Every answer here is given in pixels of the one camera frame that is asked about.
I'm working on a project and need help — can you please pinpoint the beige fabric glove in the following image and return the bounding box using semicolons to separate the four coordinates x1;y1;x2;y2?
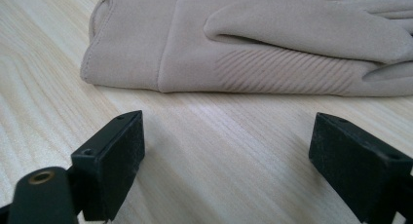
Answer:
80;0;413;97

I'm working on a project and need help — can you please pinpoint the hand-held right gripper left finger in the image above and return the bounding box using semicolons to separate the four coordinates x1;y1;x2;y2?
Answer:
70;109;146;222

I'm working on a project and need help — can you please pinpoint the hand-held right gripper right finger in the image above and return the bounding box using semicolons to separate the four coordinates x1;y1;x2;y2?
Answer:
308;112;413;224

